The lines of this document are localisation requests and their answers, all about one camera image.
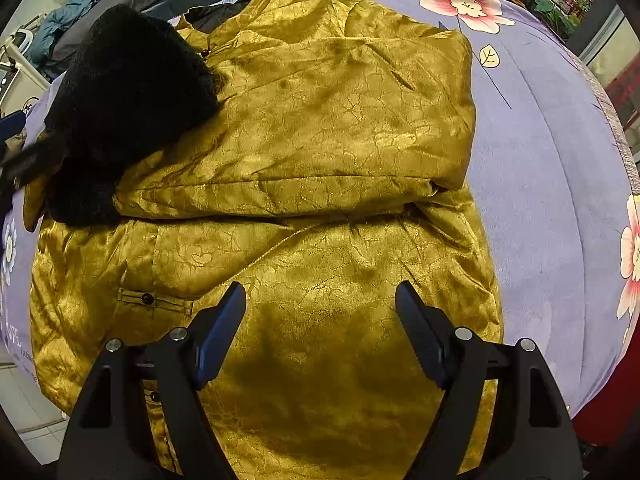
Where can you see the green plant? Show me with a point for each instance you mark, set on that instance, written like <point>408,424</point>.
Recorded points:
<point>555,15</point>

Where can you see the blue quilt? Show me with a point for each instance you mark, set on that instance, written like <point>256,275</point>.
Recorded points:
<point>75,7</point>

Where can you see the white machine with screen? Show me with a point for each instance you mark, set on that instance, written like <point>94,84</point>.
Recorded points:
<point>12,75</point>

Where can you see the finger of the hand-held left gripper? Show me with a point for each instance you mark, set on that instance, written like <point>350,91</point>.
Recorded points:
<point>11,126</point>
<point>32,161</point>

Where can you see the purple floral blanket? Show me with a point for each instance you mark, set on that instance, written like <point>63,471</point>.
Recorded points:
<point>550,185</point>

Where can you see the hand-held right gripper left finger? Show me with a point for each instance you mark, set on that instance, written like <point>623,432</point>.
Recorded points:
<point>222,330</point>

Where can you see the golden jacket with black fur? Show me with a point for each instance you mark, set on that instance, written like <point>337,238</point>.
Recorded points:
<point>325,160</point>

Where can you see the red object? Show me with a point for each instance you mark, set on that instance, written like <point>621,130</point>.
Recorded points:
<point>612,415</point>

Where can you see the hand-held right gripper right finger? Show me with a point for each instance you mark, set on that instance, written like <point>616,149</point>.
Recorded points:
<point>420,330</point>

